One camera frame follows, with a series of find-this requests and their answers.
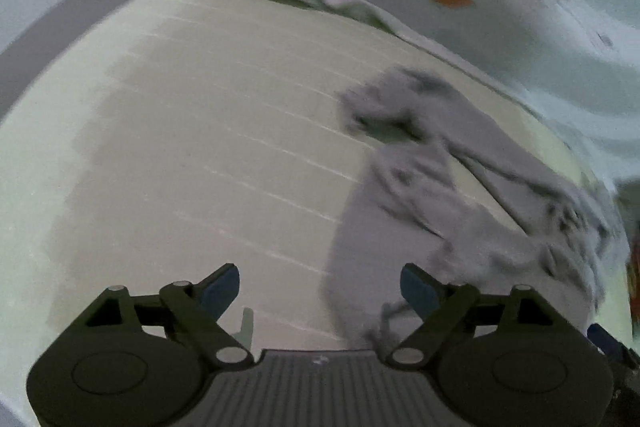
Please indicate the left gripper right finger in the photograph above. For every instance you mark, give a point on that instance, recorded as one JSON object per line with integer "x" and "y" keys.
{"x": 441, "y": 309}

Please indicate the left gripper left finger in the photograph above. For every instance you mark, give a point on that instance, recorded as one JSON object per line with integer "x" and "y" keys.
{"x": 194, "y": 311}

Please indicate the grey sweatpants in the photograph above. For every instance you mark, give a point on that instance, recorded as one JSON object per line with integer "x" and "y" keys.
{"x": 449, "y": 191}

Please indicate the green grid bed sheet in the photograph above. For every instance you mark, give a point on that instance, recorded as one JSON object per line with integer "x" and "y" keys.
{"x": 170, "y": 137}

